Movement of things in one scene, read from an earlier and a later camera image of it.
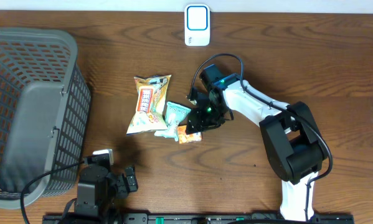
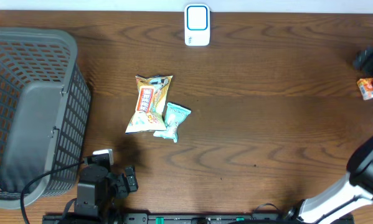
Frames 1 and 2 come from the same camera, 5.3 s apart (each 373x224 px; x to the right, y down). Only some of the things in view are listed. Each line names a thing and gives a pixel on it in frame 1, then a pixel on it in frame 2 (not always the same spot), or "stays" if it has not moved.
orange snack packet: (185, 138) → (369, 88)
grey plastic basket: (38, 111) stays
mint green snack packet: (173, 115) stays
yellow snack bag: (151, 104) stays
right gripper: (197, 121) → (369, 62)
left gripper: (123, 190) stays
